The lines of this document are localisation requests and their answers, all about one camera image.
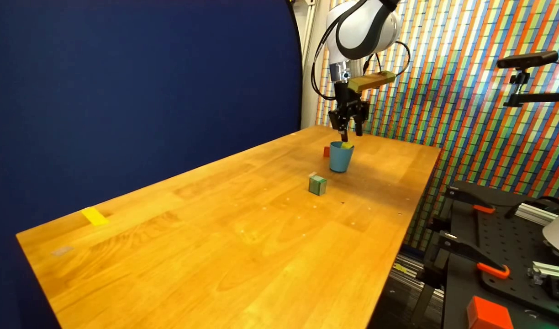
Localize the olive wrist camera box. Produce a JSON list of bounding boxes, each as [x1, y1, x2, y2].
[[347, 69, 397, 94]]

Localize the aluminium extrusion rail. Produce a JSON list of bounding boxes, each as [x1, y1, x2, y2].
[[514, 200, 559, 228]]

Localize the black clamp with orange handle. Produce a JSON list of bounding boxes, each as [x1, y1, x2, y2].
[[444, 184, 499, 217], [435, 230, 514, 281]]

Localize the red orange box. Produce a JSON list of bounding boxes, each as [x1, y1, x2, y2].
[[466, 294, 515, 329]]

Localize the green block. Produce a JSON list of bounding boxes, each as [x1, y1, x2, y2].
[[307, 171, 329, 197]]

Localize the black camera on stand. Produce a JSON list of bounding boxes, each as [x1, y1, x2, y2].
[[495, 49, 559, 111]]

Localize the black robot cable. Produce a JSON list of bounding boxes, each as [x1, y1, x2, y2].
[[309, 0, 413, 102]]

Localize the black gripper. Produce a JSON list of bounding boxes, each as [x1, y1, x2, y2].
[[327, 80, 371, 146]]

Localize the black perforated breadboard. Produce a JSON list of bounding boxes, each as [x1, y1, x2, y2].
[[442, 180, 559, 329]]

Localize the blue cup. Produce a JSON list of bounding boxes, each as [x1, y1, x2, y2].
[[329, 140, 356, 175]]

